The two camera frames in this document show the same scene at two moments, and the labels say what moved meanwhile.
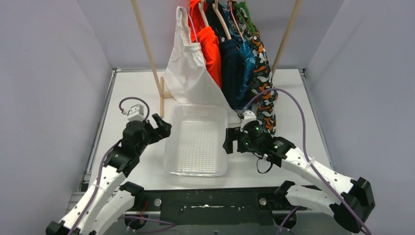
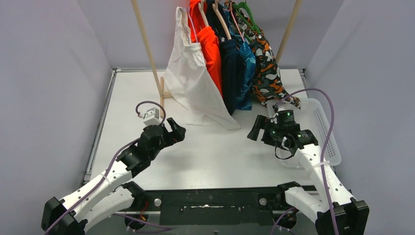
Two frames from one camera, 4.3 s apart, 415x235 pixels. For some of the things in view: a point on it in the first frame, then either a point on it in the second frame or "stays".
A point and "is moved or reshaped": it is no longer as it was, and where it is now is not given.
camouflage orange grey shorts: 264,92 is moved or reshaped
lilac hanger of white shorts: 192,24 stays
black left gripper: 155,130 → 169,133
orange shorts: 208,40 stays
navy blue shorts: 228,54 stays
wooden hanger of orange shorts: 201,6 stays
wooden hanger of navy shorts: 215,7 stays
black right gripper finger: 232,134 → 260,123
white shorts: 187,77 stays
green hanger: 236,5 is moved or reshaped
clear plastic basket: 194,155 → 312,116
